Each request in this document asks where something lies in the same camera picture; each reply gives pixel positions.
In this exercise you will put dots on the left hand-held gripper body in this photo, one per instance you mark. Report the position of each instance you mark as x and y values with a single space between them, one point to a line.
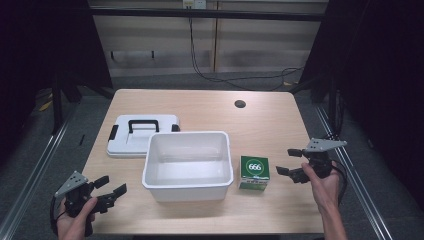
74 185

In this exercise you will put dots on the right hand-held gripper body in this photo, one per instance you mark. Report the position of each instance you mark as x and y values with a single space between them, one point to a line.
320 156

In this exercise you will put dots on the green and white box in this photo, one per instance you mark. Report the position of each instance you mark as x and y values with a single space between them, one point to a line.
254 171

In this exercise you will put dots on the white plastic storage bin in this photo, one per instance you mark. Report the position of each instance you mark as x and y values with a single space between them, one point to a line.
188 166

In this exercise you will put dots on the person's right hand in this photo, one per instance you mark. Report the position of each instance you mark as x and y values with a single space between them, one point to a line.
321 190

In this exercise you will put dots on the person's left hand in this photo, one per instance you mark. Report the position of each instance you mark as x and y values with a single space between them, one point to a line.
75 221

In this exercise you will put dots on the black metal stand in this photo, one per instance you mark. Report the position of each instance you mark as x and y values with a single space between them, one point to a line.
57 103

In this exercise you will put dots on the black curtain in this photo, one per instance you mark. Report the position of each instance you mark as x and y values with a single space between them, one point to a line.
50 43
373 83

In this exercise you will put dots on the metal floor rail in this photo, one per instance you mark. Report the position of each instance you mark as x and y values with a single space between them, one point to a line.
353 173
31 173

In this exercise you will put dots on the black horizontal frame bar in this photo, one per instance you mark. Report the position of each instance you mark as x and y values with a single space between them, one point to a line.
206 14

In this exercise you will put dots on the white wall power outlet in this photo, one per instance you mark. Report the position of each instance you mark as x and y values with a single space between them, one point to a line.
194 3

